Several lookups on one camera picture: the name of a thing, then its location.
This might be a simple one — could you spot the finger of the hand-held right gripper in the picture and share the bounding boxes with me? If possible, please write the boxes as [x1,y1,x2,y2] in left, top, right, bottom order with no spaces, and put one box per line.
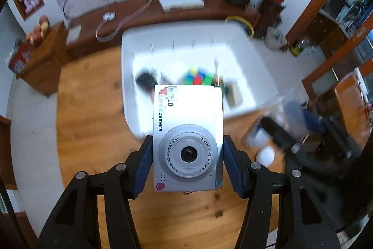
[286,101,325,133]
[260,116,303,154]

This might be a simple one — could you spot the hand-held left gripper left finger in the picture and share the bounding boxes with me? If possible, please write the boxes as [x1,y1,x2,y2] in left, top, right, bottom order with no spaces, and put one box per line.
[36,135,155,249]

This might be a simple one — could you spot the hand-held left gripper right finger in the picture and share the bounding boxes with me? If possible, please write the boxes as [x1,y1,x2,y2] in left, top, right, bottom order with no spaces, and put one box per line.
[223,135,341,249]

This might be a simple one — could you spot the clear plastic box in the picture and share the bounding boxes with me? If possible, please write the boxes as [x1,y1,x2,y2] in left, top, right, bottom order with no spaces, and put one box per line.
[243,96,295,150]

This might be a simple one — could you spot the silver children's digital camera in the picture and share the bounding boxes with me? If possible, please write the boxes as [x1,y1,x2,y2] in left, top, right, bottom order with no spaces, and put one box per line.
[153,85,224,192]

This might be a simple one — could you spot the small black object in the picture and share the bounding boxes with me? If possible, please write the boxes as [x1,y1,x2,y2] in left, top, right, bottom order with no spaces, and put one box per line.
[136,72,156,92]

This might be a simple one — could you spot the colourful puzzle cube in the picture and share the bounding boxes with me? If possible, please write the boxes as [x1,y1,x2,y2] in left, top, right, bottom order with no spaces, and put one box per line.
[183,67,214,86]

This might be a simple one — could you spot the white plastic storage bin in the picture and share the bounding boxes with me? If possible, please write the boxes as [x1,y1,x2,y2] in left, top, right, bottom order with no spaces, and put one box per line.
[121,23,279,140]

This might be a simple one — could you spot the wooden chair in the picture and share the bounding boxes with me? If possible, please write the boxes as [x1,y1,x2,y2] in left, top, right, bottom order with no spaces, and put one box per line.
[301,59,373,136]

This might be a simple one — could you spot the white bucket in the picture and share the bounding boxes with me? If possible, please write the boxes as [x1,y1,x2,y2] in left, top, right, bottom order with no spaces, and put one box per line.
[264,27,287,51]

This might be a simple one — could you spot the dark bin with red lid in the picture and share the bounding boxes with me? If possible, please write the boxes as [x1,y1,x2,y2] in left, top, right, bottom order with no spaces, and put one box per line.
[255,0,286,39]

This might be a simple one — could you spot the wooden side cabinet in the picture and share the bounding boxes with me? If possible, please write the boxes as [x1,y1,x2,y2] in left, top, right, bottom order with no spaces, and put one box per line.
[16,21,70,96]

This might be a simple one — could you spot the wooden television stand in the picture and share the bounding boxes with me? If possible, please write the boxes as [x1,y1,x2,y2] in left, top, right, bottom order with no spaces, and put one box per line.
[66,0,263,60]

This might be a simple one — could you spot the white router box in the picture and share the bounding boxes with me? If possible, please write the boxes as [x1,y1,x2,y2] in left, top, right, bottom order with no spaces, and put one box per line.
[157,0,204,13]

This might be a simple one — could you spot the red box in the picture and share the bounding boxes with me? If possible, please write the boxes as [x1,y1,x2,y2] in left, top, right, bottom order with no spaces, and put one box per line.
[8,40,34,74]

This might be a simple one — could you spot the small figurines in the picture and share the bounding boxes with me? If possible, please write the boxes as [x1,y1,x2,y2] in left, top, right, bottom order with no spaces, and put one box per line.
[26,16,51,44]

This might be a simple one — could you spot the yellow cable ring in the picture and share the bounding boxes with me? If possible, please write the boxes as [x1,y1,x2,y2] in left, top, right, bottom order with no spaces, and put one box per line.
[226,16,255,38]

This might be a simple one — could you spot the flat white ribbon cable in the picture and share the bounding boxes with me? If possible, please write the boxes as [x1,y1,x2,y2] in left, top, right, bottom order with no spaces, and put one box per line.
[96,0,155,42]

